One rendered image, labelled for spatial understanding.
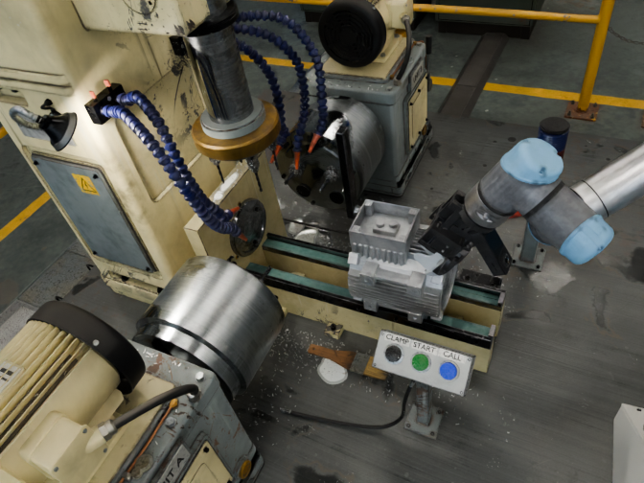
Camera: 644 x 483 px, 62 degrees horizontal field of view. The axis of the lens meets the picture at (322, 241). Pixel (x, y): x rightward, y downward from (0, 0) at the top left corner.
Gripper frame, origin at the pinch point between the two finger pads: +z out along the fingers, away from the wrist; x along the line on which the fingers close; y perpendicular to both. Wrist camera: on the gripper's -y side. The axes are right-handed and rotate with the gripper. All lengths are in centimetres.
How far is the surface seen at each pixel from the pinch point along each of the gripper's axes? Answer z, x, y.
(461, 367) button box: -3.6, 17.7, -10.1
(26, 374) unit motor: -4, 54, 45
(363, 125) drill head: 12.0, -38.7, 27.6
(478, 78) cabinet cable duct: 114, -253, -13
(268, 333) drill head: 16.9, 21.8, 20.6
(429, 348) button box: -1.6, 16.5, -4.5
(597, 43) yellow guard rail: 47, -230, -49
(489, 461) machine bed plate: 16.1, 20.3, -30.4
